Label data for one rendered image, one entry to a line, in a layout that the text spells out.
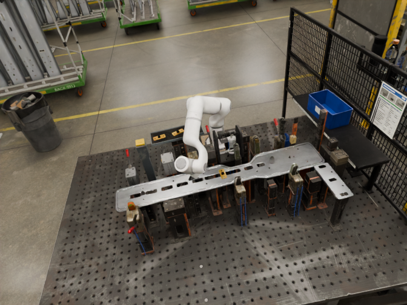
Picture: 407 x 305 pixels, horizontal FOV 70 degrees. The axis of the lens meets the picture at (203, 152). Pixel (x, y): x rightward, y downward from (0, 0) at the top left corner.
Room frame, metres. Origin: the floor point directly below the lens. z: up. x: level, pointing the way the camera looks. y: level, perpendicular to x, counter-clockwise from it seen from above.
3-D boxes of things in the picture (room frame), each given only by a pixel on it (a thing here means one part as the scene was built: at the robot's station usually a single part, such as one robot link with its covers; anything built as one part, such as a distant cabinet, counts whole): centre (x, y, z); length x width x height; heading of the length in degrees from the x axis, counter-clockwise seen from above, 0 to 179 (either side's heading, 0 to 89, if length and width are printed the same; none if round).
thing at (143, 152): (1.60, 0.42, 0.92); 0.08 x 0.08 x 0.44; 7
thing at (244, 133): (1.57, -0.30, 0.91); 0.07 x 0.05 x 0.42; 7
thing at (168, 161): (1.45, 0.24, 0.90); 0.13 x 0.10 x 0.41; 7
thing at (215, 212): (1.31, -0.02, 0.84); 0.17 x 0.06 x 0.29; 7
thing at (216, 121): (1.88, -0.17, 1.11); 0.19 x 0.12 x 0.24; 71
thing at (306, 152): (1.32, -0.09, 1.00); 1.38 x 0.22 x 0.02; 97
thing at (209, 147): (1.52, -0.05, 0.89); 0.13 x 0.11 x 0.38; 7
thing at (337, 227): (1.02, -0.77, 0.84); 0.11 x 0.06 x 0.29; 7
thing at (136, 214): (1.07, 0.46, 0.88); 0.15 x 0.11 x 0.36; 7
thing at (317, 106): (1.73, -0.96, 1.10); 0.30 x 0.17 x 0.13; 10
